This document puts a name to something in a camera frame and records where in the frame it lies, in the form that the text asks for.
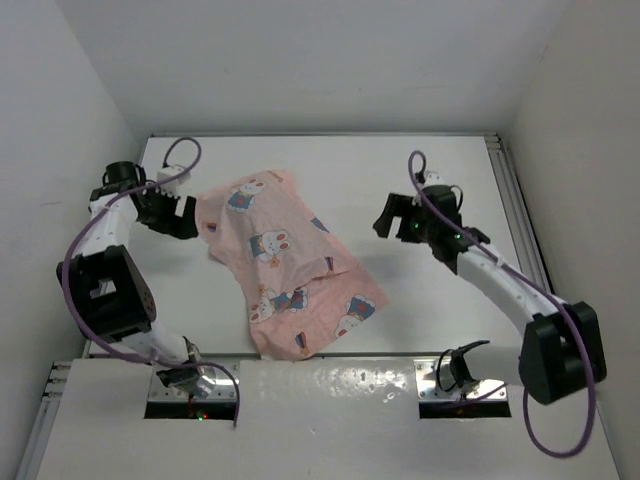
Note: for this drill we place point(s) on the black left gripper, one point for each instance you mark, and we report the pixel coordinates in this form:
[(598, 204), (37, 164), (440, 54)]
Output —
[(182, 227)]

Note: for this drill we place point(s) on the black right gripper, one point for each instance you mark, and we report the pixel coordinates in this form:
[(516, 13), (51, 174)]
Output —
[(403, 220)]

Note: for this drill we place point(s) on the pink cartoon print pillowcase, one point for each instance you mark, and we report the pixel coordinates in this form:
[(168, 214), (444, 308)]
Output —
[(303, 288)]

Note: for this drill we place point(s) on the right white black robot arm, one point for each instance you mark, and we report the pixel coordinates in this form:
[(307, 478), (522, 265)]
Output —
[(561, 351)]

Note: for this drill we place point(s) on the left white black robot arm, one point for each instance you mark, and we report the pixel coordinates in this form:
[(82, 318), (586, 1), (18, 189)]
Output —
[(107, 290)]

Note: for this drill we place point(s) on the white front cover board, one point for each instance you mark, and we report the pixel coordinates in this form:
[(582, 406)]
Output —
[(328, 419)]

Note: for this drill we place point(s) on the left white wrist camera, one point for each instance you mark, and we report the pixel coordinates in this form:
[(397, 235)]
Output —
[(171, 178)]

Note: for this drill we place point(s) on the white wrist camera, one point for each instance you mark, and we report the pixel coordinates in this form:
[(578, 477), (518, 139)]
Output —
[(433, 178), (171, 178)]

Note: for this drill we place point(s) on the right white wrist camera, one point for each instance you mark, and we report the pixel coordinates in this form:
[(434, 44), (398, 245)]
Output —
[(433, 178)]

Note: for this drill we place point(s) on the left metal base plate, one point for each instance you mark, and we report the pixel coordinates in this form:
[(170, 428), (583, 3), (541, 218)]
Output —
[(220, 382)]

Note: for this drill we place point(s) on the metal base plate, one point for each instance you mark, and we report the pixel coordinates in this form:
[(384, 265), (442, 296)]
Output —
[(434, 384), (220, 382)]

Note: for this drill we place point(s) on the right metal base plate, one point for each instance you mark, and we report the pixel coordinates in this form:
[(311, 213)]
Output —
[(434, 384)]

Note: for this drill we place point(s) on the left aluminium frame rail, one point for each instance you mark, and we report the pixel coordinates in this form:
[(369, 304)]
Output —
[(44, 421)]

